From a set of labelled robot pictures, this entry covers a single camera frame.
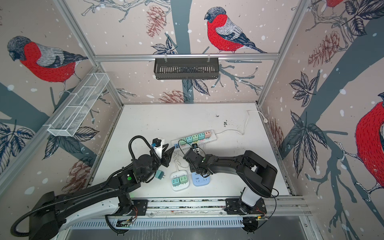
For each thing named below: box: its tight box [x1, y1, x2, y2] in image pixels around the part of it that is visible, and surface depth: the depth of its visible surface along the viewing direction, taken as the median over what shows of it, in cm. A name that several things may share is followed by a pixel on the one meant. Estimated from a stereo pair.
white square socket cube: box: [170, 170, 190, 191], surface depth 81 cm
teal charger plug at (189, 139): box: [185, 136, 193, 143], surface depth 94 cm
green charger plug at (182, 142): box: [179, 137, 187, 146], surface depth 95 cm
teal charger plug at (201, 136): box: [198, 132, 205, 140], surface depth 95 cm
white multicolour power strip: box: [171, 129, 218, 151], surface depth 97 cm
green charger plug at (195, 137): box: [192, 134, 199, 142], surface depth 94 cm
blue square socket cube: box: [191, 172, 211, 187], surface depth 81 cm
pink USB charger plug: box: [204, 131, 211, 139], surface depth 97 cm
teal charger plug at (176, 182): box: [172, 178, 181, 187], surface depth 77 cm
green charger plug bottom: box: [179, 175, 188, 185], surface depth 78 cm
